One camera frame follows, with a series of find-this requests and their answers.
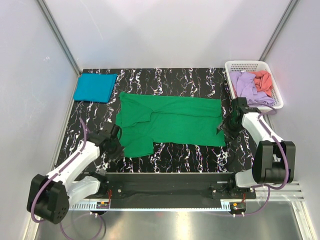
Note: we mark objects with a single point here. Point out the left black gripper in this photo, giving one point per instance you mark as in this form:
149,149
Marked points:
119,154

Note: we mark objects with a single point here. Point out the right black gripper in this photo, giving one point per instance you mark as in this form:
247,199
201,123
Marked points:
224,127

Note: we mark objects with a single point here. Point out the green t-shirt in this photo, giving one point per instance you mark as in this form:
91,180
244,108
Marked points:
148,119

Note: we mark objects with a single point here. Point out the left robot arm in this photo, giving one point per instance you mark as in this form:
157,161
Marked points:
51,195

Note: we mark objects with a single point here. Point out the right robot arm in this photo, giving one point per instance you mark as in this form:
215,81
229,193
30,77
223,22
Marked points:
274,160

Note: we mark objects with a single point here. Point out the purple t-shirt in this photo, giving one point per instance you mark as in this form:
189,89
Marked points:
246,87

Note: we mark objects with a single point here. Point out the coral t-shirt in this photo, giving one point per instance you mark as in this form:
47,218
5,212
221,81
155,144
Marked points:
263,82

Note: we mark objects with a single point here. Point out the folded blue t-shirt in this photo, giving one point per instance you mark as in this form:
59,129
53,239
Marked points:
93,87

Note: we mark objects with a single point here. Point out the white plastic basket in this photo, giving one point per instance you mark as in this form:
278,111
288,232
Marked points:
254,81

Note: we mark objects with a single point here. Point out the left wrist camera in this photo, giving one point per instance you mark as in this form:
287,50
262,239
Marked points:
116,132

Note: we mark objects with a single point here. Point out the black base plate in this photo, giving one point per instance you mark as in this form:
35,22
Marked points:
173,191

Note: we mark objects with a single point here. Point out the aluminium frame rail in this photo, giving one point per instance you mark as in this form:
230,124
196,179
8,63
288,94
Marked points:
273,215

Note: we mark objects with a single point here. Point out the right corner frame post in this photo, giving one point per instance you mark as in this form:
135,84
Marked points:
278,29

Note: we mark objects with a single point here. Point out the corner frame post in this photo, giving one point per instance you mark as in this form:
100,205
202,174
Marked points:
58,35
278,29

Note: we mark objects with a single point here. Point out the left corner frame post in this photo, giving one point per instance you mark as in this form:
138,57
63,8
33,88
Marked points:
58,35

